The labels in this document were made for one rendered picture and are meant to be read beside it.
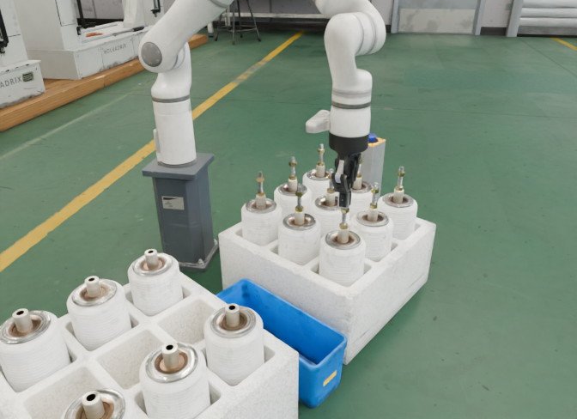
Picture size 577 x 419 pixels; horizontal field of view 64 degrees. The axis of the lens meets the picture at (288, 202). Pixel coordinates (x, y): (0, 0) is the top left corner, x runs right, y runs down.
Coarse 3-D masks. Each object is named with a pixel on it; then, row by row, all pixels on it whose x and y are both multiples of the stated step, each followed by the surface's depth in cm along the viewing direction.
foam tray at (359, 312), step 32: (416, 224) 119; (224, 256) 116; (256, 256) 107; (416, 256) 114; (224, 288) 121; (288, 288) 103; (320, 288) 96; (352, 288) 95; (384, 288) 103; (416, 288) 121; (320, 320) 100; (352, 320) 95; (384, 320) 110; (352, 352) 100
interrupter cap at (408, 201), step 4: (392, 192) 117; (384, 196) 115; (388, 196) 115; (392, 196) 116; (404, 196) 115; (408, 196) 115; (384, 200) 113; (388, 200) 114; (392, 200) 114; (404, 200) 114; (408, 200) 113; (412, 200) 113; (388, 204) 112; (392, 204) 112; (396, 204) 111; (400, 204) 111; (404, 204) 112; (408, 204) 111
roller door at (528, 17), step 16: (512, 0) 514; (528, 0) 506; (544, 0) 503; (560, 0) 501; (576, 0) 498; (512, 16) 513; (528, 16) 515; (544, 16) 511; (560, 16) 508; (576, 16) 505; (512, 32) 520; (528, 32) 521; (544, 32) 518; (560, 32) 515; (576, 32) 511
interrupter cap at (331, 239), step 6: (330, 234) 99; (336, 234) 100; (354, 234) 99; (330, 240) 97; (336, 240) 98; (348, 240) 98; (354, 240) 97; (360, 240) 97; (336, 246) 95; (342, 246) 95; (348, 246) 95; (354, 246) 95
